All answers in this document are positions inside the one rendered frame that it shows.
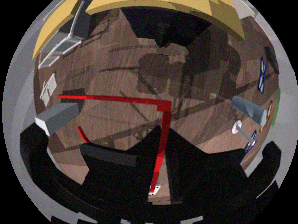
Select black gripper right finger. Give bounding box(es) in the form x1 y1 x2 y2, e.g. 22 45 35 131
165 127 246 205

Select red glasses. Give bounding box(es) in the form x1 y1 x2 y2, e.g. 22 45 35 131
57 95 172 193

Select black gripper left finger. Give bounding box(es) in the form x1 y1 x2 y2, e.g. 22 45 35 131
80 125 161 204

